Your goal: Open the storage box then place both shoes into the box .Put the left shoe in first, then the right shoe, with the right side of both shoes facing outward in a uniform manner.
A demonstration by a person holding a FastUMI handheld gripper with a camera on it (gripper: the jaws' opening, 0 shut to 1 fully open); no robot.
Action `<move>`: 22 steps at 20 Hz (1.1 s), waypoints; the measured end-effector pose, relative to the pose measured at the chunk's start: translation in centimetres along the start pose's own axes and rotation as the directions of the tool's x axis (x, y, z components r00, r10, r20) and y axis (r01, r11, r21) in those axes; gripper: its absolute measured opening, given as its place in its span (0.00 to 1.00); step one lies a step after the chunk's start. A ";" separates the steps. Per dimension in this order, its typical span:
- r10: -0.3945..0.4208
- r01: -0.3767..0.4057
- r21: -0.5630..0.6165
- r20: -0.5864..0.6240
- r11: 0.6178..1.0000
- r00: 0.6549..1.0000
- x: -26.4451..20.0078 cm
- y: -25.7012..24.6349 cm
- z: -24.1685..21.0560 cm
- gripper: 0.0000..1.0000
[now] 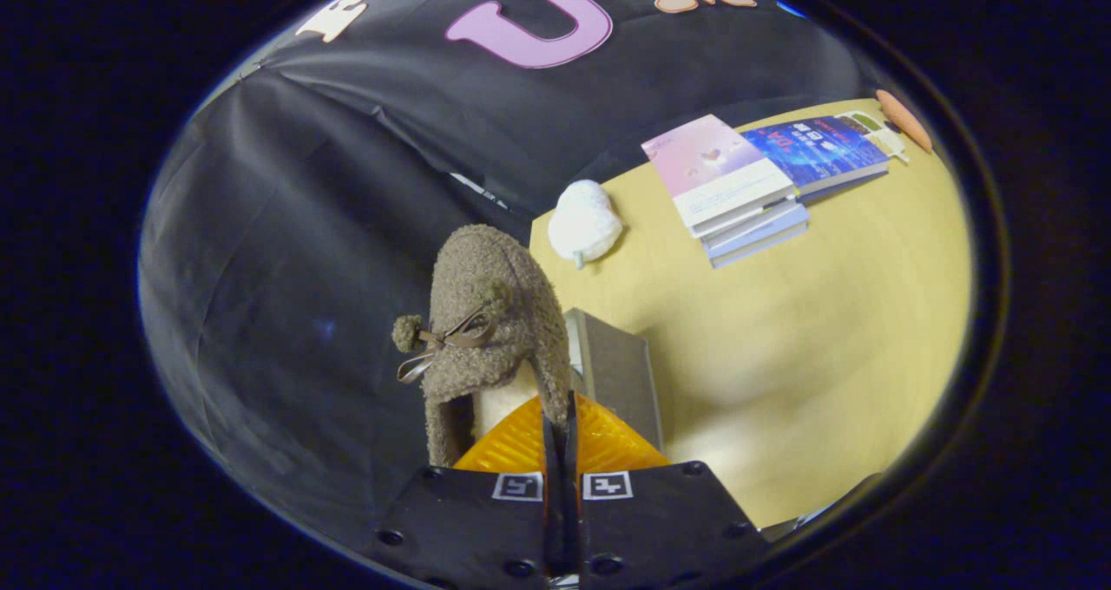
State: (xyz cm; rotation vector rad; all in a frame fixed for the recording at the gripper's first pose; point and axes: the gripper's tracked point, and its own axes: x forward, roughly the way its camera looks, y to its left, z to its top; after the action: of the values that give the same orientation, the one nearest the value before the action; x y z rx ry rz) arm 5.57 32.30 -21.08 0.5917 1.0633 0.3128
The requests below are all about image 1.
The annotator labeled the black backdrop cloth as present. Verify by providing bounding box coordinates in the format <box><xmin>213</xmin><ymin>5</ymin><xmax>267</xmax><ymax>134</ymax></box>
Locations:
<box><xmin>139</xmin><ymin>0</ymin><xmax>878</xmax><ymax>556</ymax></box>

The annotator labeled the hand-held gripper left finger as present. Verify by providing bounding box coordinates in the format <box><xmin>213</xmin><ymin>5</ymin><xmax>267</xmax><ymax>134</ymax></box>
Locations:
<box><xmin>367</xmin><ymin>390</ymin><xmax>556</xmax><ymax>590</ymax></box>

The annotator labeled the dark blue book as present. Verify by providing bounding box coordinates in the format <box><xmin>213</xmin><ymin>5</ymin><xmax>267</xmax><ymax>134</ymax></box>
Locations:
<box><xmin>742</xmin><ymin>115</ymin><xmax>891</xmax><ymax>202</ymax></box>

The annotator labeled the pale blue book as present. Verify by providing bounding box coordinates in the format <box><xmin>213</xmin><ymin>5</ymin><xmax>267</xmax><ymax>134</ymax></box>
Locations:
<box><xmin>705</xmin><ymin>210</ymin><xmax>811</xmax><ymax>269</ymax></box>
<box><xmin>694</xmin><ymin>196</ymin><xmax>806</xmax><ymax>246</ymax></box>

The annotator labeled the brown fuzzy shoe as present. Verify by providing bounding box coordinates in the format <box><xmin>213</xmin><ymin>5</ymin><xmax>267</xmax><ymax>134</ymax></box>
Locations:
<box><xmin>391</xmin><ymin>224</ymin><xmax>575</xmax><ymax>469</ymax></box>

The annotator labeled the white plush toy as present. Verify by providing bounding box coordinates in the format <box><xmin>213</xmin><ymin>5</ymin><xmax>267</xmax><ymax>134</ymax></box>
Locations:
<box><xmin>547</xmin><ymin>179</ymin><xmax>625</xmax><ymax>271</ymax></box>

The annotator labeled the pink and white book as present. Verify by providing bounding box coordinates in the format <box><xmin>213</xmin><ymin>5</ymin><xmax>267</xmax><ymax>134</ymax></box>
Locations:
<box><xmin>641</xmin><ymin>114</ymin><xmax>797</xmax><ymax>230</ymax></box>

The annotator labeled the orange oblong object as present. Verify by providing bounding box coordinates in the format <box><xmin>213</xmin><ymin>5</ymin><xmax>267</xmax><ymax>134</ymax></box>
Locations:
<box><xmin>875</xmin><ymin>88</ymin><xmax>935</xmax><ymax>154</ymax></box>

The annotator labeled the grey fabric storage box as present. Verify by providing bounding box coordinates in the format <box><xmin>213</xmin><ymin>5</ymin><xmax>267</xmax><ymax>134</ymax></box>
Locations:
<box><xmin>562</xmin><ymin>307</ymin><xmax>667</xmax><ymax>452</ymax></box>

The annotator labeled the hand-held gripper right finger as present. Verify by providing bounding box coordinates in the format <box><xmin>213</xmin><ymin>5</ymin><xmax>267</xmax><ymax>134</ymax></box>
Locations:
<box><xmin>568</xmin><ymin>390</ymin><xmax>772</xmax><ymax>590</ymax></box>

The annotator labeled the white and green booklet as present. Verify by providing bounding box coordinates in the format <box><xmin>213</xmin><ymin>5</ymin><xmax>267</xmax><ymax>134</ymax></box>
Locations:
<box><xmin>838</xmin><ymin>109</ymin><xmax>910</xmax><ymax>164</ymax></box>

